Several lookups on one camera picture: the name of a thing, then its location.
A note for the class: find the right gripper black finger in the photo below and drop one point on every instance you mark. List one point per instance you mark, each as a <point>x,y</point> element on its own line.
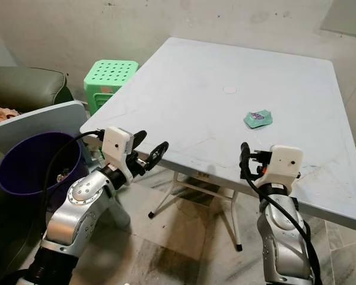
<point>245,160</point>

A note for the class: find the green plastic stool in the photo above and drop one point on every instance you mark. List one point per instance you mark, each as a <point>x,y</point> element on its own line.
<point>110,74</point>

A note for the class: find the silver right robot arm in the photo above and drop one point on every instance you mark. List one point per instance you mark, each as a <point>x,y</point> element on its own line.
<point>282,237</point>

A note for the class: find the grey wall panel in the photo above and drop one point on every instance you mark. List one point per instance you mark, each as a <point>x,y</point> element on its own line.
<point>344,16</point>

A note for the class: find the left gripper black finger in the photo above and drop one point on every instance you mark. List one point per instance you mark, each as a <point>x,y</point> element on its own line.
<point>139,138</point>
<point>160,149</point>

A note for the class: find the grey-blue plastic child chair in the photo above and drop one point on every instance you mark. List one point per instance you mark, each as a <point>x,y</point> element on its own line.
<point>35,122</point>

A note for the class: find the crumpled trash scraps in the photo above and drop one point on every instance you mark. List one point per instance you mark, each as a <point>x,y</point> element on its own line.
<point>62,176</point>

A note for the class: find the dark green leather sofa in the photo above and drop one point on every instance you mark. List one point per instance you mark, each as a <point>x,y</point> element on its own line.
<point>24,86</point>

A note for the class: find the grey plastic folding table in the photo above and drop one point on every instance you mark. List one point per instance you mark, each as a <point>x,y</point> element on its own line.
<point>213,119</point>

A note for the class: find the purple plastic rubbish bin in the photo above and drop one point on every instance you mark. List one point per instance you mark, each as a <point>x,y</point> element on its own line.
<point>24,172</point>

